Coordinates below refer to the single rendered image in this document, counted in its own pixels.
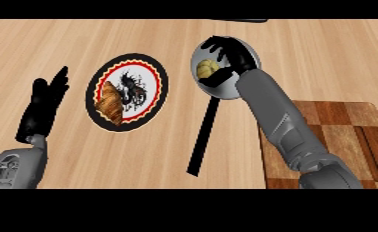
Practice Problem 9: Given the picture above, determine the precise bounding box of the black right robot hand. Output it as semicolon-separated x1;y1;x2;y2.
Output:
199;36;261;89

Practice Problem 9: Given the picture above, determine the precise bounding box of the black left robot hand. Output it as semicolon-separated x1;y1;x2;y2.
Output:
15;65;72;144

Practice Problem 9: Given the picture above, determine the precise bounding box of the yellow squash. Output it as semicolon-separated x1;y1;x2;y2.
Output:
197;59;222;80

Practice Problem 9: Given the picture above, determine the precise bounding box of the checkered wooden cutting board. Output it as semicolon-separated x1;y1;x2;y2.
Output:
259;100;378;190

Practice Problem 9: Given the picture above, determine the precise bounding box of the dark flat object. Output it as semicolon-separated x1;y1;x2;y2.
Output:
210;18;271;24

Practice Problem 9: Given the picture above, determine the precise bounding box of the brown croissant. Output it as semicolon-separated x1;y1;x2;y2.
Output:
94;80;126;127

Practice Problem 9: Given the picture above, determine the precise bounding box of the black rimmed patterned plate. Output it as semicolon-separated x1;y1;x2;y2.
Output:
85;52;171;133

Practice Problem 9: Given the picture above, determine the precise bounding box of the silver pan with black handle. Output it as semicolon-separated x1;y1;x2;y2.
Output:
187;36;264;178

